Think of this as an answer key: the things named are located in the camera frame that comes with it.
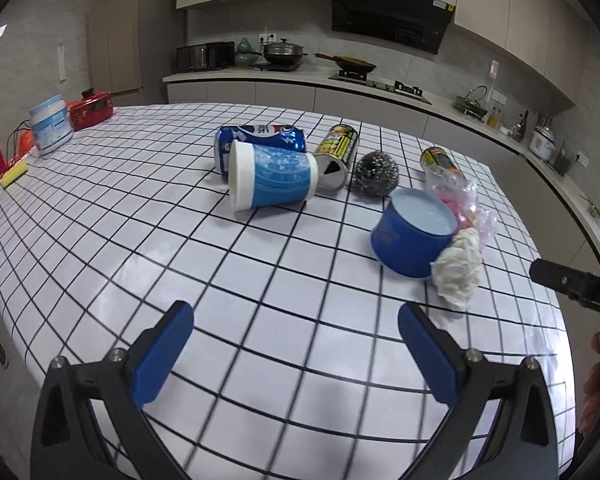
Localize white tissue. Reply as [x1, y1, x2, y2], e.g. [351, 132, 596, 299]
[431, 228, 482, 310]

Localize blue paper bowl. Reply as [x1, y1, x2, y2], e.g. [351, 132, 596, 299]
[370, 188, 457, 280]

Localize clear plastic bag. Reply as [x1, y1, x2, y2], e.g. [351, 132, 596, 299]
[425, 166, 498, 250]

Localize steel wool scrubber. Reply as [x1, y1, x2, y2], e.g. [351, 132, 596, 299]
[352, 151, 400, 197]

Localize white blue paper cup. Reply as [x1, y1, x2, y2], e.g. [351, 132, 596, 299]
[228, 141, 318, 212]

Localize yellow black drink can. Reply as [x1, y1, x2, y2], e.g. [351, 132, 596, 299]
[314, 124, 358, 192]

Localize person's right hand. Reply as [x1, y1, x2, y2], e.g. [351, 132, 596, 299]
[578, 328, 600, 436]

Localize black utensil holder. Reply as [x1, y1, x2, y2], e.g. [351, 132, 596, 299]
[553, 148, 572, 177]

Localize white rice cooker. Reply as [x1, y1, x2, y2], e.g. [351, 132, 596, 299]
[528, 113, 556, 162]

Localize orange juice jar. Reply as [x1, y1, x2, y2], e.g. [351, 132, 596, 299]
[486, 106, 501, 129]

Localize yellow sponge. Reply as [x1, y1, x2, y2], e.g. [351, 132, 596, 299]
[0, 159, 28, 188]

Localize white blue plastic jar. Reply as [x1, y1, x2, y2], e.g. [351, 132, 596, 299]
[30, 94, 73, 156]

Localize red tin box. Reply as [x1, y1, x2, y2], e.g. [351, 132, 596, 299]
[67, 88, 114, 131]

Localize wok on gas stove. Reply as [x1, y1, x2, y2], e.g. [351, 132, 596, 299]
[314, 52, 376, 76]

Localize black toaster oven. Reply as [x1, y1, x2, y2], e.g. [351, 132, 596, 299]
[176, 41, 235, 73]

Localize beige tall cabinet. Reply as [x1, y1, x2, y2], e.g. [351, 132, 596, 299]
[87, 0, 185, 106]

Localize grey lidded pot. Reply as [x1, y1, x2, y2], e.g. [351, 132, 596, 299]
[263, 38, 306, 67]

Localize black range hood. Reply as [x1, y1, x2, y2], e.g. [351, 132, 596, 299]
[330, 0, 455, 54]

